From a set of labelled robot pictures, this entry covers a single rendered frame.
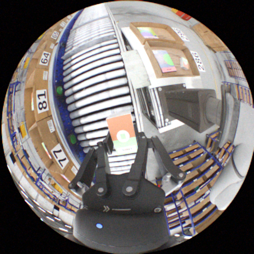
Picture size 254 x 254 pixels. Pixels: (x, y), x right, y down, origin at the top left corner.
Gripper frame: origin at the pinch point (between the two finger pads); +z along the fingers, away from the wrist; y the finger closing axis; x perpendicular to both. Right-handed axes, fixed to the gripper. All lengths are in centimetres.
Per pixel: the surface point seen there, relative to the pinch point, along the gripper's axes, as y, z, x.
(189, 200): 56, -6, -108
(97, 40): -8, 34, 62
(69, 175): -50, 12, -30
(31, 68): -78, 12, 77
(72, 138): -42, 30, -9
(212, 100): 35.1, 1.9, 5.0
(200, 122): 29.4, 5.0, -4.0
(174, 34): 58, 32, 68
